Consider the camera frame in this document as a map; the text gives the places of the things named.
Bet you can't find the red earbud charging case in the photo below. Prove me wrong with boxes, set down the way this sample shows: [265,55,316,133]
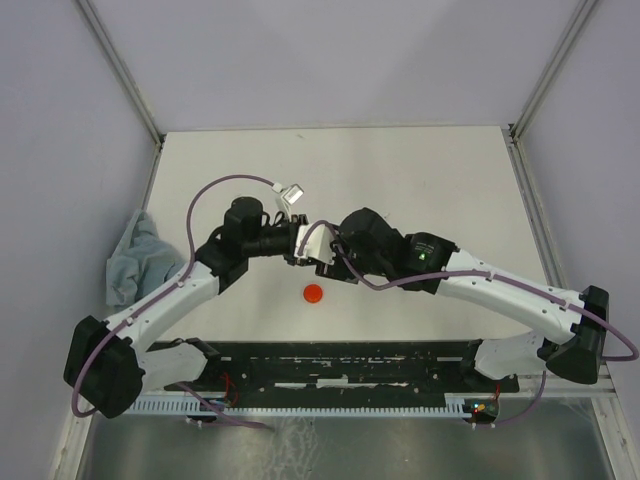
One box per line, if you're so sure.
[303,283,324,304]

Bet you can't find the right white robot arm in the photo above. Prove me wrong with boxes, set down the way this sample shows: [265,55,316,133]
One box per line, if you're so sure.
[295,208,609,391]

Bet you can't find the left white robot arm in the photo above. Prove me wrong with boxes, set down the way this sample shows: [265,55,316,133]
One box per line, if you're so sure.
[63,197,309,418]

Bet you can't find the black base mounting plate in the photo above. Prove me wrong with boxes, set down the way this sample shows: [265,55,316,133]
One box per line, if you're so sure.
[163,337,521,393]

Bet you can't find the blue-grey cloth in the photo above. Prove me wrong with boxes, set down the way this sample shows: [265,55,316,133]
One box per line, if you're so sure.
[105,209,186,310]

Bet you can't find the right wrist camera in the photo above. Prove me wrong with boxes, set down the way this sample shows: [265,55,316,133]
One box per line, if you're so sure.
[296,225,335,265]

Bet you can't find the white slotted cable duct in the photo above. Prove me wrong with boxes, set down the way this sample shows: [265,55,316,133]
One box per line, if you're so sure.
[124,392,476,415]

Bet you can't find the left aluminium frame post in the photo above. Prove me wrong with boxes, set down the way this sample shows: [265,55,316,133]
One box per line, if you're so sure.
[74,0,166,146]

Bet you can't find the aluminium frame post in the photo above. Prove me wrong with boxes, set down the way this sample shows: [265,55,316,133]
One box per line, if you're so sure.
[509,0,601,141]
[74,0,166,146]

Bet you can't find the right aluminium frame post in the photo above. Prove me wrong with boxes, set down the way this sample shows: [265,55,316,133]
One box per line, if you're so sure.
[509,0,601,141]

